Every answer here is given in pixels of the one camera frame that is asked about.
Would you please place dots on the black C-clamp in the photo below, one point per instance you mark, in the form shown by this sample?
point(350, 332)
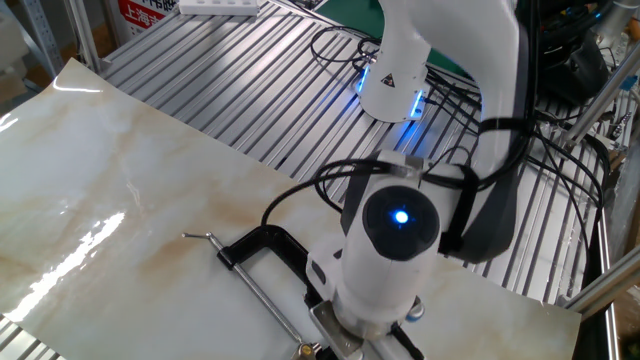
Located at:
point(270, 240)

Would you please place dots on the black bag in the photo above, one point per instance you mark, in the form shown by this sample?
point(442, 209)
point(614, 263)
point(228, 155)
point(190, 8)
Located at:
point(575, 70)

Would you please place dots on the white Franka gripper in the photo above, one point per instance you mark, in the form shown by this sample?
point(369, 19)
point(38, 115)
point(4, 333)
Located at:
point(330, 272)

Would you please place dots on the grey perforated shelf upright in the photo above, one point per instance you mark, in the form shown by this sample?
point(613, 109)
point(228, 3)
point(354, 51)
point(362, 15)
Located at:
point(42, 35)

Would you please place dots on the green cutting mat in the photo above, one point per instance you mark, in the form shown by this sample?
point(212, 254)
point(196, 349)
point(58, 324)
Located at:
point(360, 15)

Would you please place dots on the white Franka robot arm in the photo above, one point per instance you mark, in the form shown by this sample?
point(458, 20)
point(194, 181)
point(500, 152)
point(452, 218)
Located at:
point(400, 280)

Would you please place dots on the grey background robot arm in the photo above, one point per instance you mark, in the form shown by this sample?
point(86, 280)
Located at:
point(617, 20)

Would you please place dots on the grey wrist camera blue cap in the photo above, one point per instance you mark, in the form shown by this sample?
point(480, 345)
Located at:
point(335, 330)

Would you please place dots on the marble patterned sheet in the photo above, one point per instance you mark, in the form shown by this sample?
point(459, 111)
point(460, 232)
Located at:
point(125, 175)

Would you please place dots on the aluminium frame post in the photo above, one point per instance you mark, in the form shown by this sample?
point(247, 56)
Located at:
point(605, 287)
point(600, 100)
point(90, 35)

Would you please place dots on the white power strip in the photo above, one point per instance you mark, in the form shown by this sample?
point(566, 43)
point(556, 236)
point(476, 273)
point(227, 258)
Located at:
point(220, 7)

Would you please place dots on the red and white sign box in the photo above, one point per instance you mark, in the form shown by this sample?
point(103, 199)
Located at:
point(142, 15)

